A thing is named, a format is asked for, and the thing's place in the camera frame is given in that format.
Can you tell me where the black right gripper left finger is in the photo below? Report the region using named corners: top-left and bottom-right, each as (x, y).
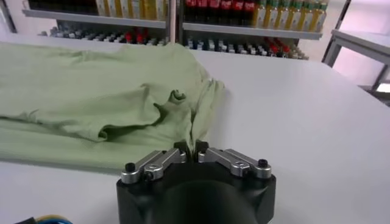
top-left (120, 141), bottom-right (193, 185)

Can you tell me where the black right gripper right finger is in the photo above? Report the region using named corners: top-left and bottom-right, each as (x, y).
top-left (193, 139), bottom-right (272, 180)

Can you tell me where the light green polo shirt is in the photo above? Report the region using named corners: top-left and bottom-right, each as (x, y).
top-left (0, 41), bottom-right (226, 171)

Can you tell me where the grey drinks shelf unit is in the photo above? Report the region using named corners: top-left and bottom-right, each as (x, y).
top-left (178, 0), bottom-right (328, 60)
top-left (23, 0), bottom-right (176, 46)

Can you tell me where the black slanted pole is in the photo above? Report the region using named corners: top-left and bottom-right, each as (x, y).
top-left (321, 0), bottom-right (353, 63)
top-left (0, 0), bottom-right (18, 33)

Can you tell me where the blue yellow cable connector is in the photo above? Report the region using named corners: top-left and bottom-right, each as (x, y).
top-left (13, 214), bottom-right (74, 224)

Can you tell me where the white metal frame table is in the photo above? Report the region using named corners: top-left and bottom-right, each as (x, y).
top-left (322, 29), bottom-right (390, 106)

